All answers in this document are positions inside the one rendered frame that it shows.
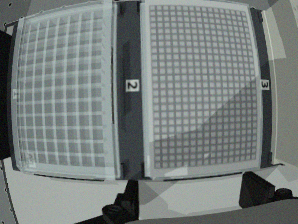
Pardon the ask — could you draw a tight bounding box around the dark grey plate carrier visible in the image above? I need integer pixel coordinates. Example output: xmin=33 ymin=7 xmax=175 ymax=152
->
xmin=0 ymin=1 xmax=283 ymax=180

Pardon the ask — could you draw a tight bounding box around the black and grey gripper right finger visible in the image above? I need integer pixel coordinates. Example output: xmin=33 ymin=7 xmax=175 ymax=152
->
xmin=239 ymin=171 xmax=298 ymax=209

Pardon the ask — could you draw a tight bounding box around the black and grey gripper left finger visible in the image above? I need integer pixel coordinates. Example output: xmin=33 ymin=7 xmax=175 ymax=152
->
xmin=74 ymin=180 xmax=139 ymax=224

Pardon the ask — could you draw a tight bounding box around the white deep-well block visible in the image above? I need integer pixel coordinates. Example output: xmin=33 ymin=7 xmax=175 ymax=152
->
xmin=261 ymin=0 xmax=298 ymax=170

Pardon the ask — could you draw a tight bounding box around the grey well plate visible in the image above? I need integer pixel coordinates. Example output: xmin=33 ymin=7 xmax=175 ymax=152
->
xmin=140 ymin=0 xmax=263 ymax=180

